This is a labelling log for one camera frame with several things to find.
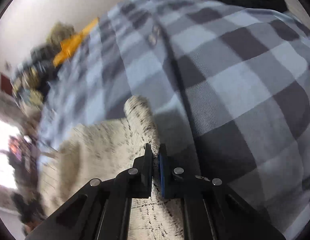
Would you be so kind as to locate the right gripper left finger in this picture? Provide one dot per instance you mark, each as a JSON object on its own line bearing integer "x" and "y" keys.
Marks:
{"x": 100, "y": 209}

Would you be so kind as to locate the beige box fan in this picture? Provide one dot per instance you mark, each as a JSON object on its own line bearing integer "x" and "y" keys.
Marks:
{"x": 59, "y": 32}

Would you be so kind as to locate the pile of bedding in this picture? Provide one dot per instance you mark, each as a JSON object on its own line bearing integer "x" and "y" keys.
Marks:
{"x": 30, "y": 79}

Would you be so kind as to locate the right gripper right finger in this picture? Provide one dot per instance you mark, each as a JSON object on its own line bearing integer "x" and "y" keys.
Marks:
{"x": 210, "y": 209}

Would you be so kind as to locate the cream plaid shirt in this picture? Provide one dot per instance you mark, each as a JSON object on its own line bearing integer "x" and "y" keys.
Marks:
{"x": 102, "y": 151}

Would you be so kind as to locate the yellow bag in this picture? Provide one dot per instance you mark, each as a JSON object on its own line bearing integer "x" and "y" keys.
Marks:
{"x": 69, "y": 45}

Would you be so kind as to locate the blue checkered bed sheet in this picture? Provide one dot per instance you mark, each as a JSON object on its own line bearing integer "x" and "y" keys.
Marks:
{"x": 229, "y": 88}

